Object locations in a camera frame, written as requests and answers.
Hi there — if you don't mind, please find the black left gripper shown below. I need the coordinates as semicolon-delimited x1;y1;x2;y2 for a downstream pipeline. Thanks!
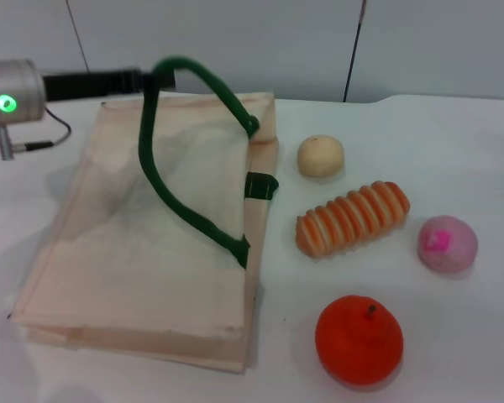
41;66;178;102

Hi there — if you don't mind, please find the white handbag with green handle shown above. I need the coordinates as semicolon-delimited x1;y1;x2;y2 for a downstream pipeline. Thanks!
7;54;281;374

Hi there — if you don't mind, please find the striped orange bread loaf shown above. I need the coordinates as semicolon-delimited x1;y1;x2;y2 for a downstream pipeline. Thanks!
295;180;412;258

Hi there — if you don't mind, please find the round beige bun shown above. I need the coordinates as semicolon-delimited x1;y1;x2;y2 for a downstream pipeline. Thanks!
297;133;345;178

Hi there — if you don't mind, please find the thin dark background pole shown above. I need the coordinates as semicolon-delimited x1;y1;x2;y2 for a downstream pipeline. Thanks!
342;0;369;103

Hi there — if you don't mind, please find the orange fruit with stem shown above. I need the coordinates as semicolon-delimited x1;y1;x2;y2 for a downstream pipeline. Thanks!
314;295;405;387

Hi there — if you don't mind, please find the round pink bun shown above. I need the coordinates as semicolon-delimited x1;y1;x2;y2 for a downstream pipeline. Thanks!
417;214;479;274

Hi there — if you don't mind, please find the black cable with silver plug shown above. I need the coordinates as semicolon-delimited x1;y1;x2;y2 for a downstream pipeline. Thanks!
0;107;73;161

